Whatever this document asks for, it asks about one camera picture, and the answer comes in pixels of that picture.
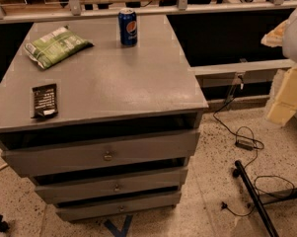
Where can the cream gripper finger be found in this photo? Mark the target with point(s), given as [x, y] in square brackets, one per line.
[282, 103]
[274, 37]

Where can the blue pepsi can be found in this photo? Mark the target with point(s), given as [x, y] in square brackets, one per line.
[127, 21]

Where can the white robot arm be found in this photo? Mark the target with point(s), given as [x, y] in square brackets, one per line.
[289, 42]

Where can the black rxbar chocolate wrapper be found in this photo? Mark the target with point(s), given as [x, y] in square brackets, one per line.
[45, 101]

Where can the black power adapter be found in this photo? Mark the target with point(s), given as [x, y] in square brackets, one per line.
[247, 145]

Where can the bottom grey drawer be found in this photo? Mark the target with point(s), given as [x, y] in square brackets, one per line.
[119, 206]

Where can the grey drawer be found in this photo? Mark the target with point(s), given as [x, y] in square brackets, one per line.
[119, 206]
[78, 156]
[112, 185]

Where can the grey drawer cabinet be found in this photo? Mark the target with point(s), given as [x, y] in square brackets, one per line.
[105, 91]

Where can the green chip bag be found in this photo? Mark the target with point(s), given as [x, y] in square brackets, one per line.
[55, 47]

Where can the middle grey drawer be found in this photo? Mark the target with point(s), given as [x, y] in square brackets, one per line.
[112, 185]

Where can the top grey drawer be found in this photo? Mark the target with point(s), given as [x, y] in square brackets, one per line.
[78, 156]

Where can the metal shelf rail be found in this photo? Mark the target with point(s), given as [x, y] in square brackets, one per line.
[46, 11]

